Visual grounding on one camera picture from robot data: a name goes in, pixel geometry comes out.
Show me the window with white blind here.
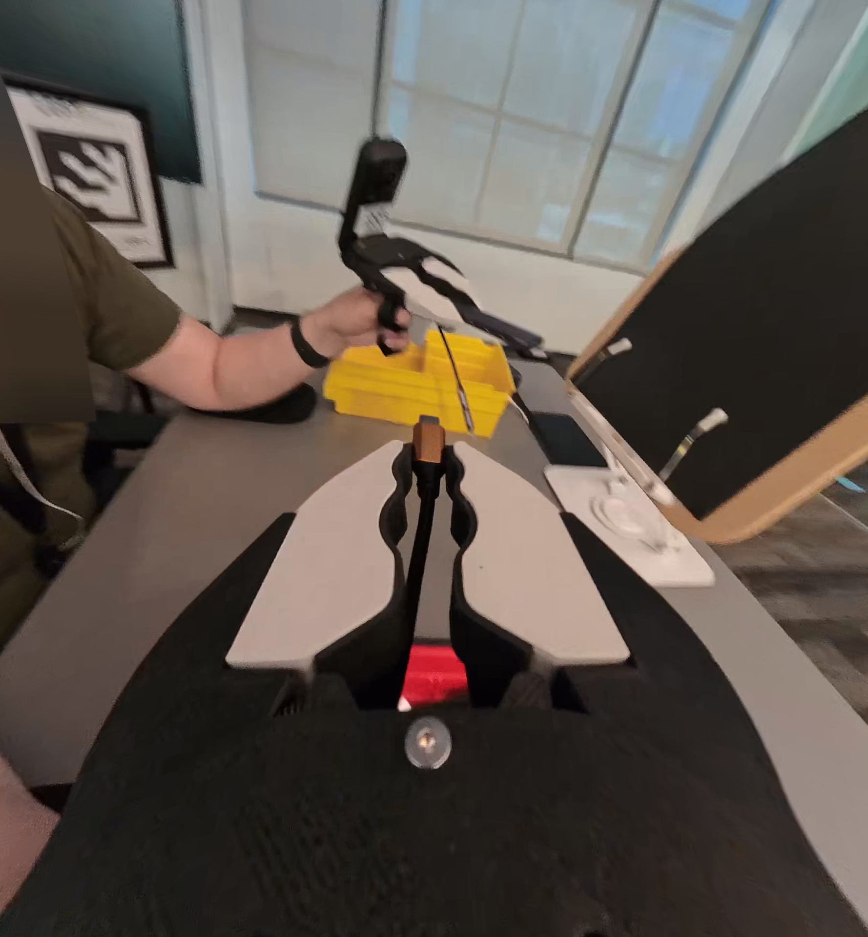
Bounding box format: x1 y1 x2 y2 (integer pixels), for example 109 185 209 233
240 0 779 275

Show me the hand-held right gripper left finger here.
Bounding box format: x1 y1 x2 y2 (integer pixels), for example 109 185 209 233
225 439 414 710

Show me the dark blue flat pad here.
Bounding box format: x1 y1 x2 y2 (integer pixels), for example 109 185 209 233
529 411 611 469

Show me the black wooden backdrop board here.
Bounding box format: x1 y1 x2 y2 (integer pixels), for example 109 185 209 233
566 88 868 546

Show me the black oval pad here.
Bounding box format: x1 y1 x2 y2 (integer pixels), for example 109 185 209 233
192 382 318 426

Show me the black office chair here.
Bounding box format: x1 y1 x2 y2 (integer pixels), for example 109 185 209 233
90 362 171 506

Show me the black cable with orange plug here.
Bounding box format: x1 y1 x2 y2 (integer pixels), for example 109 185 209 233
403 414 450 710

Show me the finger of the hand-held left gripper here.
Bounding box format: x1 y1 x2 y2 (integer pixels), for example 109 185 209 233
423 256 482 305
381 267 484 328

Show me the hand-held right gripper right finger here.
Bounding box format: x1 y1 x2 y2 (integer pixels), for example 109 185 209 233
445 439 633 710

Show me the yellow plastic bin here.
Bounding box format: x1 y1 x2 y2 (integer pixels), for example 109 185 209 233
323 329 517 439

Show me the red plastic bin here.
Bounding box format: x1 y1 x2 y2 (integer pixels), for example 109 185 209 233
402 644 470 711

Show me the black wristband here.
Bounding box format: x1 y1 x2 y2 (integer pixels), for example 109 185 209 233
289 318 331 369

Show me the framed black white picture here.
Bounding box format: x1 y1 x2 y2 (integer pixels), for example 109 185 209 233
2 73 177 270

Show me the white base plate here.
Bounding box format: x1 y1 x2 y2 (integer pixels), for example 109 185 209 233
544 457 717 589

